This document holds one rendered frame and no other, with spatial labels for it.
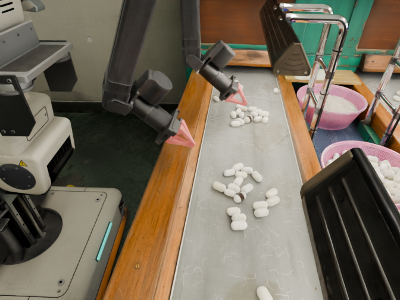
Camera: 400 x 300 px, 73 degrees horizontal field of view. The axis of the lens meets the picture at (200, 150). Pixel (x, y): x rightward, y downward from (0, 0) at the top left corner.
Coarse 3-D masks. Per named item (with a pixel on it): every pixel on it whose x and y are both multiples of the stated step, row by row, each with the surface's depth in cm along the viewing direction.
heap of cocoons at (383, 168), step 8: (344, 152) 85; (328, 160) 82; (376, 160) 83; (384, 160) 82; (376, 168) 79; (384, 168) 79; (392, 168) 79; (384, 176) 78; (392, 176) 78; (384, 184) 75; (392, 184) 74; (392, 192) 72; (392, 200) 70
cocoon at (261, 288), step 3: (258, 288) 50; (261, 288) 50; (264, 288) 50; (258, 291) 50; (261, 291) 50; (264, 291) 50; (267, 291) 50; (258, 294) 50; (261, 294) 49; (264, 294) 49; (267, 294) 49; (258, 297) 50; (261, 297) 49; (264, 297) 49; (267, 297) 49; (270, 297) 49
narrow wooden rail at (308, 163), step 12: (288, 84) 121; (288, 96) 111; (288, 108) 103; (300, 108) 103; (288, 120) 99; (300, 120) 96; (300, 132) 90; (300, 144) 85; (312, 144) 85; (300, 156) 80; (312, 156) 80; (300, 168) 78; (312, 168) 76
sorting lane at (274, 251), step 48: (240, 144) 89; (288, 144) 89; (192, 192) 72; (288, 192) 72; (192, 240) 60; (240, 240) 60; (288, 240) 60; (192, 288) 52; (240, 288) 52; (288, 288) 52
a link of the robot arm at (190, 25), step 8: (184, 0) 76; (192, 0) 76; (184, 8) 77; (192, 8) 77; (184, 16) 78; (192, 16) 78; (184, 24) 80; (192, 24) 80; (184, 32) 81; (192, 32) 81; (200, 32) 85; (184, 40) 82; (192, 40) 82; (200, 40) 85; (184, 48) 83; (192, 48) 83; (200, 48) 83; (184, 56) 85; (200, 56) 84
